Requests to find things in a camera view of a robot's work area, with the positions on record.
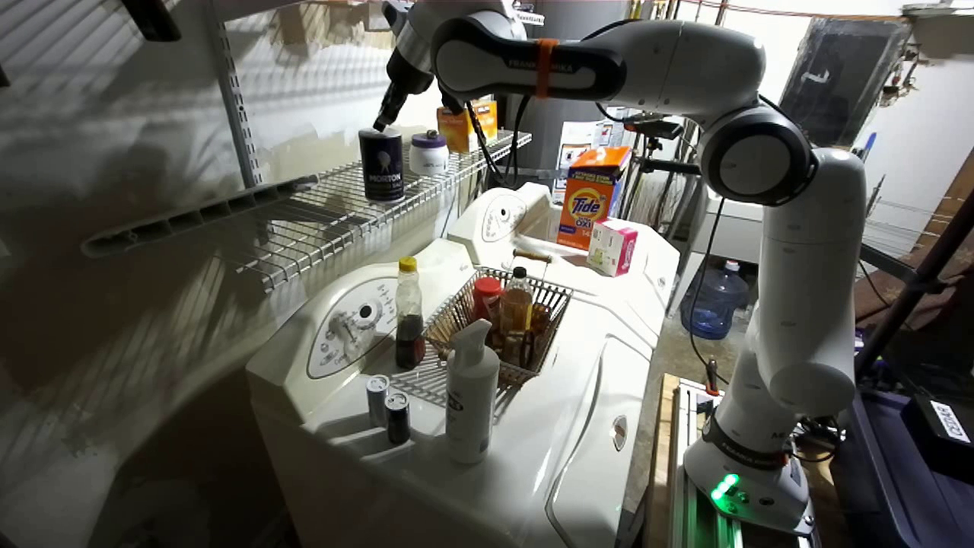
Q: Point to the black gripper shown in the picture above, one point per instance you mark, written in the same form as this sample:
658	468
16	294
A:
409	74

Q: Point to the black and white lidded container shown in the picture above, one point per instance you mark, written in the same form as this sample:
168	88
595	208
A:
383	167

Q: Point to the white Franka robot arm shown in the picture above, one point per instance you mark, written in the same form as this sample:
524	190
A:
803	285

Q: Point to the white jar with dark lid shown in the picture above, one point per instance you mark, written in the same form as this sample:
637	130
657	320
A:
430	153

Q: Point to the orange box on shelf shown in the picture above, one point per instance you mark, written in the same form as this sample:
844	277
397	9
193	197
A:
467	124

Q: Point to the white slotted shelf upright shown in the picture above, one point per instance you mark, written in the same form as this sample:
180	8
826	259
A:
233	93

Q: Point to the dark sauce bottle yellow cap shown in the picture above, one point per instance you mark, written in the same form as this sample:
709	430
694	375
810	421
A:
409	316

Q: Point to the red lidded jar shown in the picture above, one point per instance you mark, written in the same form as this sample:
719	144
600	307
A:
488	297

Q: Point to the orange Tide detergent box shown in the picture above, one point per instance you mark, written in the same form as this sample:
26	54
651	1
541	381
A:
591	200

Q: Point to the amber bottle with black cap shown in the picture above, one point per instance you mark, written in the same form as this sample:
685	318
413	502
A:
518	316

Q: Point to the pink and white small box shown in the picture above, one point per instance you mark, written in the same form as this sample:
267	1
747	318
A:
613	247

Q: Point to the small can with white label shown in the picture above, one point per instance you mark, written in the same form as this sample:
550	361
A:
376	396

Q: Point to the white spray bottle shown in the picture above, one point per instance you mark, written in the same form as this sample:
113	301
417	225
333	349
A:
472	396

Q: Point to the white dryer with control panel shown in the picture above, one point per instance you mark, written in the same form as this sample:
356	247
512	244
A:
651	275

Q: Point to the small dark can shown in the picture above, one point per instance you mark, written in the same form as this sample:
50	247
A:
397	419

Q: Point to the white washer with round dial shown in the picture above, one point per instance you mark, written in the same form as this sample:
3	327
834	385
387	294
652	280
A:
566	428

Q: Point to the blue water jug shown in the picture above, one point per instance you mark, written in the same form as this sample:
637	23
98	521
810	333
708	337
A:
713	304

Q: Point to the wooden robot platform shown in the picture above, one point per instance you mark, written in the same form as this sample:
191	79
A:
665	457

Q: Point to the black trash bin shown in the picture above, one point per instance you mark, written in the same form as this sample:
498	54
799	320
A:
842	78

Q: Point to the black diagonal pole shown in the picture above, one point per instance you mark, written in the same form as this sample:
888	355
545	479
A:
914	290

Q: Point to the dark blue storage bin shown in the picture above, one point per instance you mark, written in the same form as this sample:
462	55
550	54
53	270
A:
903	487

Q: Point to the black device with white label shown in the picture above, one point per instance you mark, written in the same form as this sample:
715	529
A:
945	430

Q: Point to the black camera tripod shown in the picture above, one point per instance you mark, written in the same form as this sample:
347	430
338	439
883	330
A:
658	168

